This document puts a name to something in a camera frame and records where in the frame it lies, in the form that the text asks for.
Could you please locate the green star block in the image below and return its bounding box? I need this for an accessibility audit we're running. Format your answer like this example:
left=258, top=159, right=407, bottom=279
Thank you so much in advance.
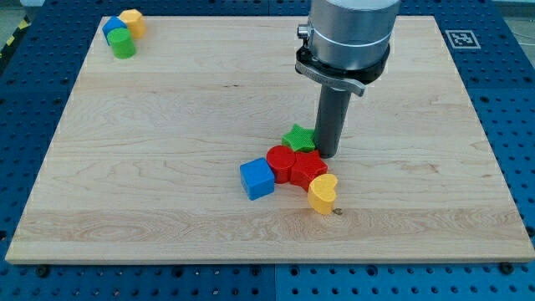
left=281, top=124, right=316, bottom=152

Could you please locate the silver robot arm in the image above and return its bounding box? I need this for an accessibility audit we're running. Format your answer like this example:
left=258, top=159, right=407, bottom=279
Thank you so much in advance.
left=295, top=0, right=400, bottom=96

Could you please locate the red star block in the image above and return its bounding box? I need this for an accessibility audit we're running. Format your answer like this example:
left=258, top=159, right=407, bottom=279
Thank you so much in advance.
left=290, top=150, right=328, bottom=191

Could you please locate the red cylinder block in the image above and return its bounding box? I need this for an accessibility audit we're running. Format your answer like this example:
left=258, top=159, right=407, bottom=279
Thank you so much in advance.
left=266, top=145, right=296, bottom=184

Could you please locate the blue cube block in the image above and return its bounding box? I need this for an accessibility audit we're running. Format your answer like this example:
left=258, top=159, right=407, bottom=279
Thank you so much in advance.
left=239, top=158, right=275, bottom=201

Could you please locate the yellow heart block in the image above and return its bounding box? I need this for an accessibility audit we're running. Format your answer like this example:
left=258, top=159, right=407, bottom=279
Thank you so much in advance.
left=308, top=173, right=338, bottom=215

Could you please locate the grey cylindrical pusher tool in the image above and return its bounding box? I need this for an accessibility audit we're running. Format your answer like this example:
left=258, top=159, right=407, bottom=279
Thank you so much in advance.
left=313, top=85, right=351, bottom=158

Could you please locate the wooden board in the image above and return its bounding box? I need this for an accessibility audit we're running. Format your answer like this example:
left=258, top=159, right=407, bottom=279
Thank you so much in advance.
left=6, top=17, right=534, bottom=265

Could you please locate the green cylinder block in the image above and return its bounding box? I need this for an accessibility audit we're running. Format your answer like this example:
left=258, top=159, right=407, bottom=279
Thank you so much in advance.
left=107, top=28, right=136, bottom=59

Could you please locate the yellow hexagon block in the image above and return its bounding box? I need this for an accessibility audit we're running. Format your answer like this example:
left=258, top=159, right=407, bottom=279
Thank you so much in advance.
left=119, top=9, right=147, bottom=38

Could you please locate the white fiducial marker tag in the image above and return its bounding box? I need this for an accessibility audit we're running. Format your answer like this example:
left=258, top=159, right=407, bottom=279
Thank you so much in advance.
left=446, top=29, right=481, bottom=49

